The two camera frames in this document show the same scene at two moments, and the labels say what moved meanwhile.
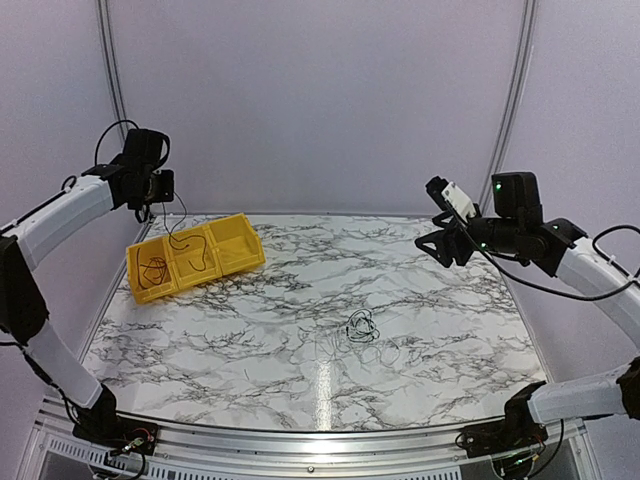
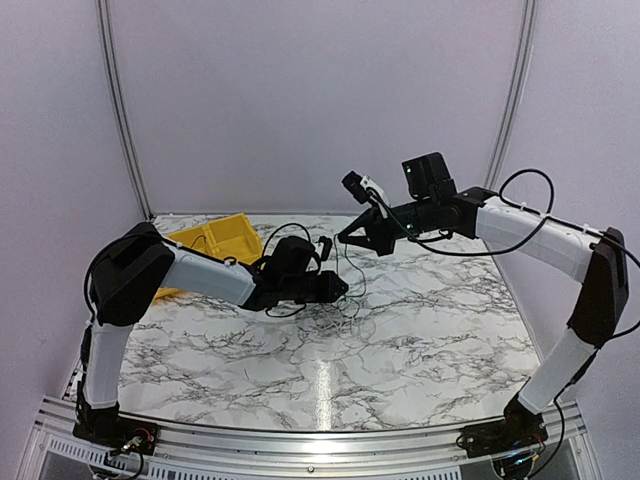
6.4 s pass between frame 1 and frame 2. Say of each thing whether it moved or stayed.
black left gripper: moved
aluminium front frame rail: stayed
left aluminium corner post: stayed
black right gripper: moved
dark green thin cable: moved
